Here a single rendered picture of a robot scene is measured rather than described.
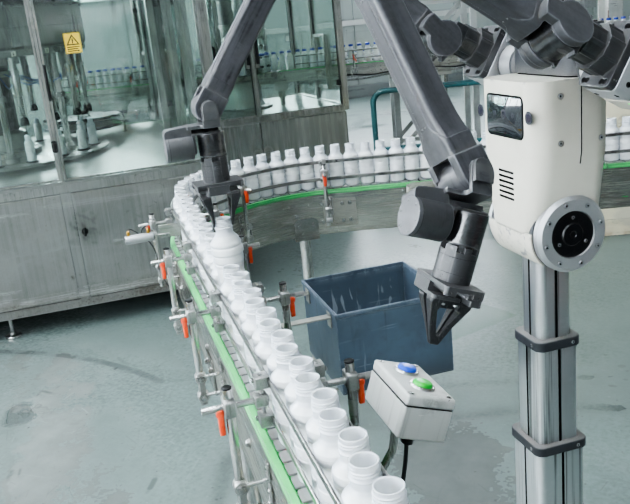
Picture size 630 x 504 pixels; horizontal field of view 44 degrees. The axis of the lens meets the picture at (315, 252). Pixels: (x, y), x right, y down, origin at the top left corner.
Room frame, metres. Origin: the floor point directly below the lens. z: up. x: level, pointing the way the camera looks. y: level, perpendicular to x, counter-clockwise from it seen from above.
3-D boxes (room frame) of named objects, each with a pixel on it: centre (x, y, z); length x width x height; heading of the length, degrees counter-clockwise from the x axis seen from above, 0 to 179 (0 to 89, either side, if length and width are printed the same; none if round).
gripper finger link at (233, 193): (1.65, 0.19, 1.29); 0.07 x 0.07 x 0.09; 15
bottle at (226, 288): (1.60, 0.18, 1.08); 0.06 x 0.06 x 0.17
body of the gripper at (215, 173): (1.65, 0.19, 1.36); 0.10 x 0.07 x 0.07; 105
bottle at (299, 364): (1.08, 0.04, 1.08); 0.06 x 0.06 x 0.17
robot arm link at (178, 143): (1.64, 0.23, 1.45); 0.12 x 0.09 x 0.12; 105
